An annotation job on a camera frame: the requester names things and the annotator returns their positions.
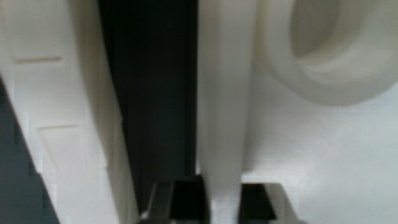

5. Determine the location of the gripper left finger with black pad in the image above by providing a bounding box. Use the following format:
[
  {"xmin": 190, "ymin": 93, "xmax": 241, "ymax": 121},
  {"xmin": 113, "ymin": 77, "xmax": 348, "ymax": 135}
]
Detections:
[{"xmin": 138, "ymin": 176, "xmax": 209, "ymax": 224}]

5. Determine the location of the white square table top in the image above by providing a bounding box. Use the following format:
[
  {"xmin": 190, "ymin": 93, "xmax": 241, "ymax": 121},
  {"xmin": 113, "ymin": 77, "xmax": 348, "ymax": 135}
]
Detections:
[{"xmin": 197, "ymin": 0, "xmax": 398, "ymax": 224}]

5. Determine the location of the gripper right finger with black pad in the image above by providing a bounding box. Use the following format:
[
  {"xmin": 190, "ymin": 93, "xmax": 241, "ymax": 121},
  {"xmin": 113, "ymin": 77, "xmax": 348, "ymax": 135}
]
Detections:
[{"xmin": 238, "ymin": 181, "xmax": 309, "ymax": 224}]

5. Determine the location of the white front fence bar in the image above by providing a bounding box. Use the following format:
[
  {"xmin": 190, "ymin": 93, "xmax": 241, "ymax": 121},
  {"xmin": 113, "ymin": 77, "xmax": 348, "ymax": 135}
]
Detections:
[{"xmin": 0, "ymin": 0, "xmax": 138, "ymax": 224}]

